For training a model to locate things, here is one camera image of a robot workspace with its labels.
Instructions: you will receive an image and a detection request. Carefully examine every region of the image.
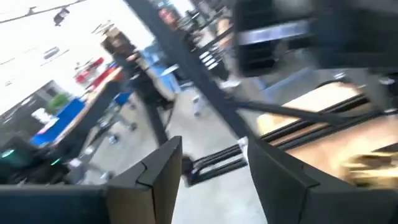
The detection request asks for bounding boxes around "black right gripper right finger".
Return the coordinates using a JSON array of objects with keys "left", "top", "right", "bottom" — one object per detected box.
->
[{"left": 247, "top": 136, "right": 398, "bottom": 224}]

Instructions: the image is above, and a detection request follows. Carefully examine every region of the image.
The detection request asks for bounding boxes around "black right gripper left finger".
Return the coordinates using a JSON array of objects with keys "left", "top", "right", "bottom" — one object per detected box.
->
[{"left": 0, "top": 136, "right": 183, "bottom": 224}]

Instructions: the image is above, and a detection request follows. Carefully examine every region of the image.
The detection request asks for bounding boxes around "blue office chair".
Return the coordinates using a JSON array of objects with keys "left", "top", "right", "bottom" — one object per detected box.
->
[{"left": 102, "top": 90, "right": 138, "bottom": 144}]

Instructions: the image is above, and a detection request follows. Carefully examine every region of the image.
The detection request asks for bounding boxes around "wooden top desk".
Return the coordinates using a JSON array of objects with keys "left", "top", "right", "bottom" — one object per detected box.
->
[{"left": 29, "top": 55, "right": 175, "bottom": 150}]

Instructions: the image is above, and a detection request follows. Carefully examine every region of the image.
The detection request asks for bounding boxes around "green object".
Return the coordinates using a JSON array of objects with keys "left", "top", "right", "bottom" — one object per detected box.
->
[{"left": 46, "top": 93, "right": 71, "bottom": 114}]

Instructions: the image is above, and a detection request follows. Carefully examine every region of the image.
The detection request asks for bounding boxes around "red object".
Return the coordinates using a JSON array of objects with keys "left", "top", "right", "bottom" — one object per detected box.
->
[{"left": 74, "top": 57, "right": 116, "bottom": 90}]

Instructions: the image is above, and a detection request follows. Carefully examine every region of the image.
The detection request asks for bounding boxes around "black cabinet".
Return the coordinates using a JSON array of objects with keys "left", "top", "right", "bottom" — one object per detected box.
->
[{"left": 232, "top": 0, "right": 317, "bottom": 78}]

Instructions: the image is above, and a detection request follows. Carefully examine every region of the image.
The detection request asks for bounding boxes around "person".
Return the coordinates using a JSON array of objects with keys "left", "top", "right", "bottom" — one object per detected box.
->
[{"left": 157, "top": 6, "right": 183, "bottom": 30}]

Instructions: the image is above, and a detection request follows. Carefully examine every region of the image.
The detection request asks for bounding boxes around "black track spotlight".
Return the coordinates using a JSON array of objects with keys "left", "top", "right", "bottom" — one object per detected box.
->
[{"left": 52, "top": 6, "right": 71, "bottom": 27}]

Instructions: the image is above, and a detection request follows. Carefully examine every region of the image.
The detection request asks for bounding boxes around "black aluminium table frame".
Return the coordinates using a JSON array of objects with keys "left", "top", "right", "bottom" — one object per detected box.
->
[{"left": 124, "top": 0, "right": 398, "bottom": 187}]

